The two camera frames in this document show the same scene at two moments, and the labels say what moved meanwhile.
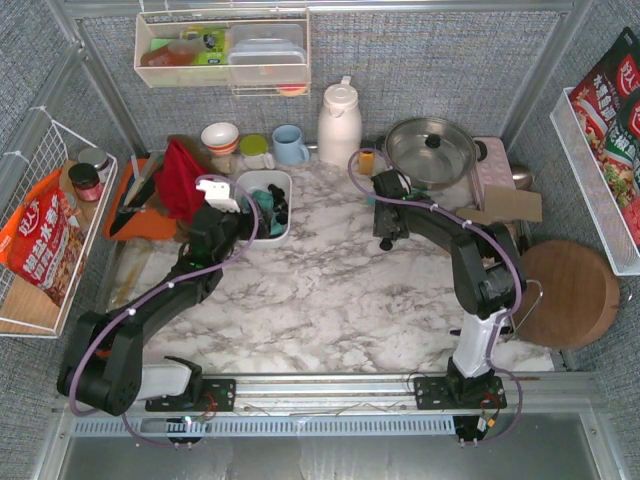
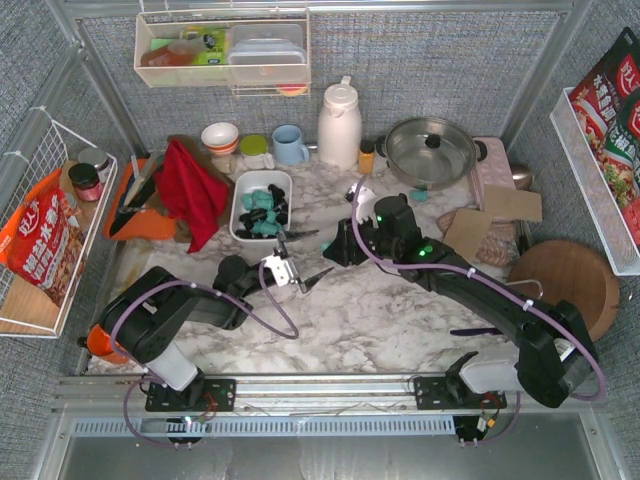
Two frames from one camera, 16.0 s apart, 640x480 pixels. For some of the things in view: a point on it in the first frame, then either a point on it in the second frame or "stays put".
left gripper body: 245,220 → 292,257
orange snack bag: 43,240 stays put
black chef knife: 143,193 stays put
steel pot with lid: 434,153 stays put
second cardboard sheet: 508,203 stays put
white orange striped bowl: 221,138 stays put
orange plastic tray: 148,222 stays put
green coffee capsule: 265,199 → 247,199
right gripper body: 383,220 → 345,242
